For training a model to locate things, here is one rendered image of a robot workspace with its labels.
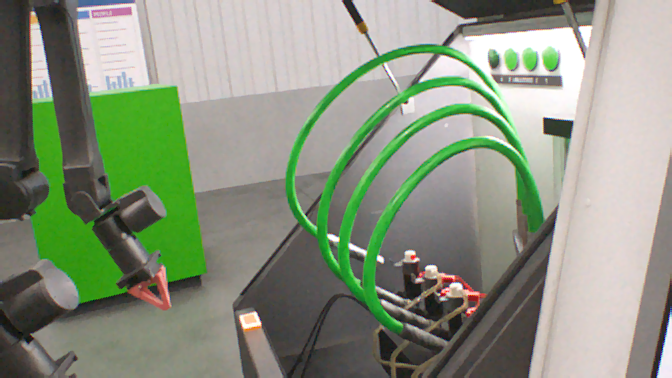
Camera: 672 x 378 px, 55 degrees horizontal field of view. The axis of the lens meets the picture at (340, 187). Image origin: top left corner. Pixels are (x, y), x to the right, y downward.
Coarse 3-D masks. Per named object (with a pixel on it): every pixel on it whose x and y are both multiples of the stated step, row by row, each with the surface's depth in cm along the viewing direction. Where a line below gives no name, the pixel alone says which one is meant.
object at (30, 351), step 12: (24, 336) 78; (12, 348) 75; (24, 348) 76; (36, 348) 77; (0, 360) 75; (12, 360) 75; (24, 360) 76; (36, 360) 77; (48, 360) 78; (60, 360) 82; (72, 360) 83; (0, 372) 75; (12, 372) 75; (24, 372) 76; (36, 372) 76; (48, 372) 77
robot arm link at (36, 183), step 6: (24, 174) 117; (30, 174) 118; (36, 174) 120; (30, 180) 116; (36, 180) 118; (36, 186) 117; (42, 186) 119; (36, 192) 117; (42, 192) 119; (36, 198) 117; (42, 198) 120; (36, 204) 119; (30, 210) 119
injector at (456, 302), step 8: (448, 296) 86; (448, 304) 86; (456, 304) 85; (448, 312) 86; (464, 312) 85; (448, 320) 87; (456, 320) 85; (440, 328) 86; (456, 328) 86; (440, 336) 86; (448, 336) 86
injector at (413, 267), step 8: (408, 264) 100; (416, 264) 100; (408, 272) 100; (416, 272) 100; (408, 280) 101; (408, 288) 101; (416, 288) 101; (400, 296) 101; (408, 296) 101; (416, 296) 101; (416, 304) 102
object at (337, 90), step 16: (400, 48) 94; (416, 48) 95; (432, 48) 95; (448, 48) 96; (368, 64) 93; (464, 64) 98; (352, 80) 93; (336, 96) 93; (496, 96) 100; (320, 112) 92; (304, 128) 92; (288, 160) 93; (288, 176) 93; (288, 192) 93; (304, 224) 95
